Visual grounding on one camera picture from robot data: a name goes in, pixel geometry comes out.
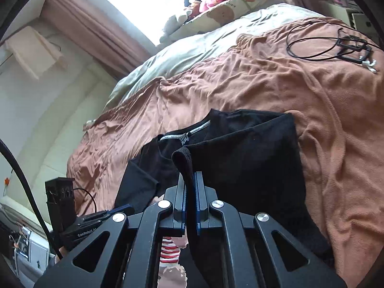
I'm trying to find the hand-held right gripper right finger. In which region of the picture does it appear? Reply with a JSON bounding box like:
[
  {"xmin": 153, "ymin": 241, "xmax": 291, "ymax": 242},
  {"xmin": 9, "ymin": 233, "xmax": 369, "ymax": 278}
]
[{"xmin": 193, "ymin": 171, "xmax": 348, "ymax": 288}]

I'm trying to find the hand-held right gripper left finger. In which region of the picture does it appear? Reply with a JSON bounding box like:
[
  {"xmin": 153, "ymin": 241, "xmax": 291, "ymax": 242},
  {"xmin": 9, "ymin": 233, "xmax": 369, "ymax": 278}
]
[{"xmin": 34, "ymin": 172, "xmax": 187, "ymax": 288}]

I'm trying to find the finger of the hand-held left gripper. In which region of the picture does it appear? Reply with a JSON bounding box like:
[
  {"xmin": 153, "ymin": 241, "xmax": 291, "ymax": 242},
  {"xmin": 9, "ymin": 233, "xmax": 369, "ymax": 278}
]
[{"xmin": 85, "ymin": 204, "xmax": 135, "ymax": 220}]

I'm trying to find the black t-shirt white print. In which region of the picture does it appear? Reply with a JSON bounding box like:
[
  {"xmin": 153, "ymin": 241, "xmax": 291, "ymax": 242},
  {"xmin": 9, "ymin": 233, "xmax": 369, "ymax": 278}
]
[{"xmin": 114, "ymin": 108, "xmax": 335, "ymax": 288}]

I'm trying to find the cream padded headboard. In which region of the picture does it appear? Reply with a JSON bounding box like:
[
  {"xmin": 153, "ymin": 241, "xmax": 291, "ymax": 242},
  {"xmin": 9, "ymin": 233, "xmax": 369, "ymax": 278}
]
[{"xmin": 0, "ymin": 66, "xmax": 117, "ymax": 231}]

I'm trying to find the white bedside furniture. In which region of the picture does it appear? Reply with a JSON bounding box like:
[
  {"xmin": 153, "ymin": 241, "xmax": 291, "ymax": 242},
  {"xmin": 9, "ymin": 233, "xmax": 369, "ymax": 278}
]
[{"xmin": 0, "ymin": 204, "xmax": 56, "ymax": 276}]

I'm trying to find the orange-brown blanket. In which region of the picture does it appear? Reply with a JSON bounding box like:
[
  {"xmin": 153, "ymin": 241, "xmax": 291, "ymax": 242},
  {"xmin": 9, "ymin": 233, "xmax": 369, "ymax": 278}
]
[{"xmin": 66, "ymin": 16, "xmax": 384, "ymax": 288}]

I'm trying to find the bear print cushion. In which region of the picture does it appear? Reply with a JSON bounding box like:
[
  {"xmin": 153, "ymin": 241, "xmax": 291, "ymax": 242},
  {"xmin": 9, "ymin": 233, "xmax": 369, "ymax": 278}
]
[{"xmin": 159, "ymin": 0, "xmax": 288, "ymax": 44}]

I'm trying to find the window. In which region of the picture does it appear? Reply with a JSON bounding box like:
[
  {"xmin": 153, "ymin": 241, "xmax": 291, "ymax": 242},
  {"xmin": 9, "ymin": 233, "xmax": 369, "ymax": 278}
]
[{"xmin": 75, "ymin": 0, "xmax": 192, "ymax": 47}]

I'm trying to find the cream nightstand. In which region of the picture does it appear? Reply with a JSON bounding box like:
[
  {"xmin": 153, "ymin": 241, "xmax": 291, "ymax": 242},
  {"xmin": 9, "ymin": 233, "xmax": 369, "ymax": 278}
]
[{"xmin": 318, "ymin": 0, "xmax": 375, "ymax": 30}]

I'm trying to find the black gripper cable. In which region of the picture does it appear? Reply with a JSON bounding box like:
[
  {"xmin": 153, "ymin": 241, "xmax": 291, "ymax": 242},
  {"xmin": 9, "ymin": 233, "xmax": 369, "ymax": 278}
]
[
  {"xmin": 0, "ymin": 139, "xmax": 63, "ymax": 260},
  {"xmin": 73, "ymin": 187, "xmax": 97, "ymax": 214}
]

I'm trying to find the black frame bracket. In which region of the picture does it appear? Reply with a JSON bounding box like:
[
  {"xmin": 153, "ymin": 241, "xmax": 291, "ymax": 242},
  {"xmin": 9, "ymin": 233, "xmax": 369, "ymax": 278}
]
[{"xmin": 336, "ymin": 34, "xmax": 372, "ymax": 64}]

